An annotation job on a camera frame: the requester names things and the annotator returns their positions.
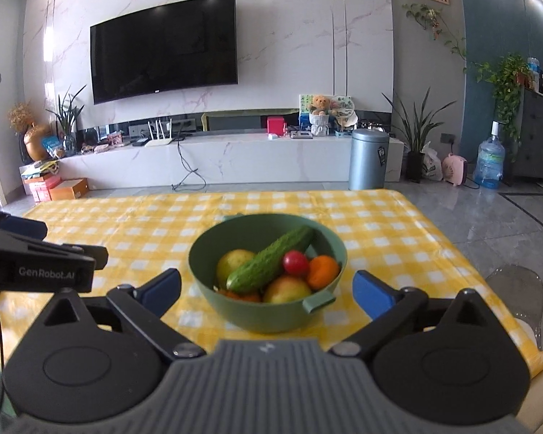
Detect pink fan heater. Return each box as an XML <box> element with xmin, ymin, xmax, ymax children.
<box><xmin>441</xmin><ymin>154</ymin><xmax>468</xmax><ymax>187</ymax></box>

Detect red-green apple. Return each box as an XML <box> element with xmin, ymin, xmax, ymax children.
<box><xmin>262</xmin><ymin>276</ymin><xmax>313</xmax><ymax>305</ymax></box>

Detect hanging vine plant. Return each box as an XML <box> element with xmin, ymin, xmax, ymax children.
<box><xmin>402</xmin><ymin>4</ymin><xmax>468</xmax><ymax>60</ymax></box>

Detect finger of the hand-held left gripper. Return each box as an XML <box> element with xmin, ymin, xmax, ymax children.
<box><xmin>0</xmin><ymin>210</ymin><xmax>47</xmax><ymax>241</ymax></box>
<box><xmin>62</xmin><ymin>243</ymin><xmax>108</xmax><ymax>268</ymax></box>

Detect gold vase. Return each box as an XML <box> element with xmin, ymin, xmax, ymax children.
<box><xmin>24</xmin><ymin>123</ymin><xmax>55</xmax><ymax>162</ymax></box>

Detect orange tangerine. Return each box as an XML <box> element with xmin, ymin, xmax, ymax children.
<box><xmin>307</xmin><ymin>255</ymin><xmax>341</xmax><ymax>291</ymax></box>
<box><xmin>222</xmin><ymin>288</ymin><xmax>261</xmax><ymax>303</ymax></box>

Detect green colander bowl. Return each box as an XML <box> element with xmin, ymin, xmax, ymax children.
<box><xmin>188</xmin><ymin>213</ymin><xmax>348</xmax><ymax>333</ymax></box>

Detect white plastic bag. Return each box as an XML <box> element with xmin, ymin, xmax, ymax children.
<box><xmin>421</xmin><ymin>141</ymin><xmax>444</xmax><ymax>182</ymax></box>

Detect grey metal trash can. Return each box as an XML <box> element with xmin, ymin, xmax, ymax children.
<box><xmin>348</xmin><ymin>129</ymin><xmax>391</xmax><ymax>191</ymax></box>

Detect green painted picture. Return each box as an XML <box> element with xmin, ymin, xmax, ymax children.
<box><xmin>299</xmin><ymin>93</ymin><xmax>320</xmax><ymax>116</ymax></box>

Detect orange cardboard box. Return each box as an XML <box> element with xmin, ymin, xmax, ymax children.
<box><xmin>49</xmin><ymin>178</ymin><xmax>90</xmax><ymax>201</ymax></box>

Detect green cucumber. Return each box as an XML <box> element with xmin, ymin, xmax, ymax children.
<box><xmin>226</xmin><ymin>226</ymin><xmax>316</xmax><ymax>294</ymax></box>

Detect blue water jug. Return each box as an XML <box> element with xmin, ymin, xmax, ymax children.
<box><xmin>473</xmin><ymin>120</ymin><xmax>506</xmax><ymax>189</ymax></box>

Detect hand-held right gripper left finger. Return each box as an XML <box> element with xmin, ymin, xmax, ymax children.
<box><xmin>27</xmin><ymin>268</ymin><xmax>207</xmax><ymax>360</ymax></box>

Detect black power cable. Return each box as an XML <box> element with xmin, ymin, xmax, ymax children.
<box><xmin>171</xmin><ymin>140</ymin><xmax>206</xmax><ymax>191</ymax></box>

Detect yellow checkered tablecloth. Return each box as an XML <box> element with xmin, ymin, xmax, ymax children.
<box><xmin>0</xmin><ymin>188</ymin><xmax>543</xmax><ymax>378</ymax></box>

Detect yellow-green pear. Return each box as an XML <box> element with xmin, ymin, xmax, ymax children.
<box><xmin>216</xmin><ymin>248</ymin><xmax>257</xmax><ymax>288</ymax></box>

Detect white router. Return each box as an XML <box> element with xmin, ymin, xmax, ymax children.
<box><xmin>144</xmin><ymin>118</ymin><xmax>175</xmax><ymax>148</ymax></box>

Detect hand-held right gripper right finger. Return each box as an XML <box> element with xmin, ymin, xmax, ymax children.
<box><xmin>328</xmin><ymin>270</ymin><xmax>503</xmax><ymax>358</ymax></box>

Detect stack of papers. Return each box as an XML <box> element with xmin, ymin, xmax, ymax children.
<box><xmin>20</xmin><ymin>160</ymin><xmax>60</xmax><ymax>180</ymax></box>

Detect white hand fan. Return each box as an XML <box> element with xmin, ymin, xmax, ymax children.
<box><xmin>330</xmin><ymin>95</ymin><xmax>358</xmax><ymax>125</ymax></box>

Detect red cherry tomato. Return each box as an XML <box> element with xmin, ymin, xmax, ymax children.
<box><xmin>283</xmin><ymin>251</ymin><xmax>310</xmax><ymax>277</ymax></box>

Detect transparent grey chair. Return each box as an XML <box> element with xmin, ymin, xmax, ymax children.
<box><xmin>484</xmin><ymin>264</ymin><xmax>543</xmax><ymax>351</ymax></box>

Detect green plant in glass vase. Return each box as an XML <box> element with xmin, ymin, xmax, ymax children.
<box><xmin>46</xmin><ymin>85</ymin><xmax>88</xmax><ymax>157</ymax></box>

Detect blue snack packet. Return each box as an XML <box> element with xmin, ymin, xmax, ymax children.
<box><xmin>42</xmin><ymin>136</ymin><xmax>66</xmax><ymax>158</ymax></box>

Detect grey cabinet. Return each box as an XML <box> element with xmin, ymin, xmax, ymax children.
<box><xmin>509</xmin><ymin>86</ymin><xmax>543</xmax><ymax>182</ymax></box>

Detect dried yellow flowers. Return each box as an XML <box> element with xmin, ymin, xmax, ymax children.
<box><xmin>8</xmin><ymin>102</ymin><xmax>33</xmax><ymax>133</ymax></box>

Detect long-leaf potted plant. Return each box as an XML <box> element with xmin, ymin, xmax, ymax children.
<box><xmin>382</xmin><ymin>88</ymin><xmax>457</xmax><ymax>184</ymax></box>

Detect white marble television console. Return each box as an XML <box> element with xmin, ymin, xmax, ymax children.
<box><xmin>56</xmin><ymin>133</ymin><xmax>405</xmax><ymax>189</ymax></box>

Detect green trailing vine plant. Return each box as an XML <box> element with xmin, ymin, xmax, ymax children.
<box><xmin>475</xmin><ymin>54</ymin><xmax>530</xmax><ymax>161</ymax></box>

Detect black wall television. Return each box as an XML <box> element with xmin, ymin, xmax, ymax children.
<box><xmin>89</xmin><ymin>0</ymin><xmax>240</xmax><ymax>105</ymax></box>

